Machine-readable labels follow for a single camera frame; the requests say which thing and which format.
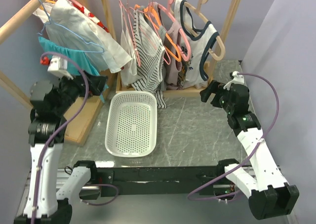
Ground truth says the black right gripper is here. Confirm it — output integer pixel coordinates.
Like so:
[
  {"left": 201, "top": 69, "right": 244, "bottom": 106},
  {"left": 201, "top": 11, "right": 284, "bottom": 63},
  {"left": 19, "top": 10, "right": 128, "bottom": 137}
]
[{"left": 199, "top": 80, "right": 234, "bottom": 113}]

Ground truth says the black white striped tank top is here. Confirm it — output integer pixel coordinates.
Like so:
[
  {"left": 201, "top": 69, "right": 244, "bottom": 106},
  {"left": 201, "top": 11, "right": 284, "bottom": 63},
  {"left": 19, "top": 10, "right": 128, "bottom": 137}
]
[{"left": 131, "top": 10, "right": 166, "bottom": 109}]

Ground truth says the thin pink wire hanger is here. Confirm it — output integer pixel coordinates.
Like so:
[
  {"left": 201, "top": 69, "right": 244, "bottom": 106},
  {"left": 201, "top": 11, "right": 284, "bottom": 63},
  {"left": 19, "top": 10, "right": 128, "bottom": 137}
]
[{"left": 119, "top": 0, "right": 141, "bottom": 67}]

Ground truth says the orange plastic hanger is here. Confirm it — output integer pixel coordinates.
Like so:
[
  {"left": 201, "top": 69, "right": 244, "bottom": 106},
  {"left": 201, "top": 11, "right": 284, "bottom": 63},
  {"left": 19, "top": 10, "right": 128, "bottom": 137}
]
[{"left": 134, "top": 3, "right": 182, "bottom": 62}]

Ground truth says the grey tank top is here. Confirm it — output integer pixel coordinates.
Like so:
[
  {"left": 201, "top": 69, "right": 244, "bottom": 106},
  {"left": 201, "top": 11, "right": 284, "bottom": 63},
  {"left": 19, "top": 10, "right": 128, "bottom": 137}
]
[{"left": 137, "top": 11, "right": 167, "bottom": 91}]

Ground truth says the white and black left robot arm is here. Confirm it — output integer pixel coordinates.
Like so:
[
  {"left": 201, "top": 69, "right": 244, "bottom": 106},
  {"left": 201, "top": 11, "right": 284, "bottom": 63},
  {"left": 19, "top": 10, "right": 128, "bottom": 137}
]
[{"left": 14, "top": 74, "right": 108, "bottom": 224}]

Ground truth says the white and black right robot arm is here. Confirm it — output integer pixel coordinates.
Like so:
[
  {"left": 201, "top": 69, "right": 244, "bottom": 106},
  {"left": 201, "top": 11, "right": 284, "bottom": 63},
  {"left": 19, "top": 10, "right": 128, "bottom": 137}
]
[{"left": 200, "top": 80, "right": 299, "bottom": 220}]

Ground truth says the white navy trimmed tank top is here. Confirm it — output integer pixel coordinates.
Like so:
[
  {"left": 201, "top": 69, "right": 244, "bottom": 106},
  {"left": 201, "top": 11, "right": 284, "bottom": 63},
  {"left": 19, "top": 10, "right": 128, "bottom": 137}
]
[{"left": 174, "top": 0, "right": 219, "bottom": 89}]

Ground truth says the mauve tank top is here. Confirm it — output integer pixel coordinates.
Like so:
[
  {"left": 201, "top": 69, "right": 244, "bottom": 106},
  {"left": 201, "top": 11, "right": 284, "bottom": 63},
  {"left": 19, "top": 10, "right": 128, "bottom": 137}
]
[{"left": 153, "top": 1, "right": 185, "bottom": 90}]

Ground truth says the beige wooden hanger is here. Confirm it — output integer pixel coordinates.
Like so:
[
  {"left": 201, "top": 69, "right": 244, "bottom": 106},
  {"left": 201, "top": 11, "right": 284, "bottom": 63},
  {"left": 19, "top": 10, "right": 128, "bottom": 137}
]
[{"left": 184, "top": 0, "right": 226, "bottom": 61}]

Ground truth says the thick pink plastic hanger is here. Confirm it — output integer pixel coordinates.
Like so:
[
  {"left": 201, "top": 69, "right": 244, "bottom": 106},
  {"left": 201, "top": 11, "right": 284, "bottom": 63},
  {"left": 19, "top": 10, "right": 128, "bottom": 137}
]
[{"left": 158, "top": 0, "right": 191, "bottom": 61}]

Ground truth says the teal garment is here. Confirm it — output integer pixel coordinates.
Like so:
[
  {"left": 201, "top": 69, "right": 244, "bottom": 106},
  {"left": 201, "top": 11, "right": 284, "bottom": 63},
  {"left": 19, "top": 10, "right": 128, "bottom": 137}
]
[{"left": 38, "top": 37, "right": 109, "bottom": 103}]

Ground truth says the wooden left clothes rack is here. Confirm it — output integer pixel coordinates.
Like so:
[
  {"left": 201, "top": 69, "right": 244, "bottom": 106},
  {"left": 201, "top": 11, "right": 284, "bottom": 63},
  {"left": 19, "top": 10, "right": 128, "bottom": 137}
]
[{"left": 0, "top": 0, "right": 117, "bottom": 145}]

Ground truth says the white perforated plastic basket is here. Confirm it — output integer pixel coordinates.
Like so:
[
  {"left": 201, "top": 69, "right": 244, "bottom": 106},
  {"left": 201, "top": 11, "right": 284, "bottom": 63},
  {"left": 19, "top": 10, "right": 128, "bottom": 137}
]
[{"left": 105, "top": 91, "right": 158, "bottom": 158}]

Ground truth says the white shirt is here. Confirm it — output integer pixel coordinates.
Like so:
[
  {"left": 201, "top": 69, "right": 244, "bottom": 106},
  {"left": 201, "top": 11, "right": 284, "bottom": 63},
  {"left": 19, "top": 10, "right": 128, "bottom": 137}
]
[{"left": 44, "top": 0, "right": 127, "bottom": 73}]

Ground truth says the white red patterned garment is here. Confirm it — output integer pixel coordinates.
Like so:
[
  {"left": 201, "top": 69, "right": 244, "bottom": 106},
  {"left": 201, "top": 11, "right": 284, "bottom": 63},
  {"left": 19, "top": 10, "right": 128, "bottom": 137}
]
[{"left": 33, "top": 2, "right": 109, "bottom": 75}]

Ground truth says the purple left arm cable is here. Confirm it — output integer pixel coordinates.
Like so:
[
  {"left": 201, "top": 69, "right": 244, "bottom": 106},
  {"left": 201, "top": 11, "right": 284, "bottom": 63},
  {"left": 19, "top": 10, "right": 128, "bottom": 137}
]
[{"left": 30, "top": 51, "right": 119, "bottom": 220}]

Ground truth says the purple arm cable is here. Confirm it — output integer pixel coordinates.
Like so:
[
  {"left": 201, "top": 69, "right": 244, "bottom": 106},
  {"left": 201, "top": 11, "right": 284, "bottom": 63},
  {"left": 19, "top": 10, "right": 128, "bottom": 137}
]
[
  {"left": 187, "top": 73, "right": 279, "bottom": 201},
  {"left": 30, "top": 51, "right": 119, "bottom": 220}
]

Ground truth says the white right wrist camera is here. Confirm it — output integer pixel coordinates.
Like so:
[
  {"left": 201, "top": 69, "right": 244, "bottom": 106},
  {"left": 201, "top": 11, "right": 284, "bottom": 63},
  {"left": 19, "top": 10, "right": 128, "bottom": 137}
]
[{"left": 223, "top": 71, "right": 245, "bottom": 90}]

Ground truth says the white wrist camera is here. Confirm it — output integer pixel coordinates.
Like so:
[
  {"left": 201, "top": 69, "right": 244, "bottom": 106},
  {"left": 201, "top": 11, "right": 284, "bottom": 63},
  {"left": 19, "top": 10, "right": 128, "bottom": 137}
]
[
  {"left": 40, "top": 56, "right": 74, "bottom": 80},
  {"left": 223, "top": 71, "right": 245, "bottom": 90}
]

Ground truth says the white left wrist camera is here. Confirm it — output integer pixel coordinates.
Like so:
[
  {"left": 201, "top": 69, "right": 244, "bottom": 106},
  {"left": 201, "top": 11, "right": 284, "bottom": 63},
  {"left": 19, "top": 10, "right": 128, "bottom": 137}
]
[{"left": 40, "top": 56, "right": 74, "bottom": 80}]

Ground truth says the blue wire hanger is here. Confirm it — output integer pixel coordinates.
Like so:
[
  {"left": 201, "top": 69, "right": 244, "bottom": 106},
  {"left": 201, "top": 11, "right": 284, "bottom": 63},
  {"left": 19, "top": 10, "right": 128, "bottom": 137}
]
[{"left": 32, "top": 0, "right": 105, "bottom": 53}]

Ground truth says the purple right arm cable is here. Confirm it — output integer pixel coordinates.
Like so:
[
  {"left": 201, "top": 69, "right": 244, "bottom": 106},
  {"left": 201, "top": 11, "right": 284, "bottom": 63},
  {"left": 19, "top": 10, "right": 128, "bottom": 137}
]
[{"left": 187, "top": 73, "right": 279, "bottom": 201}]

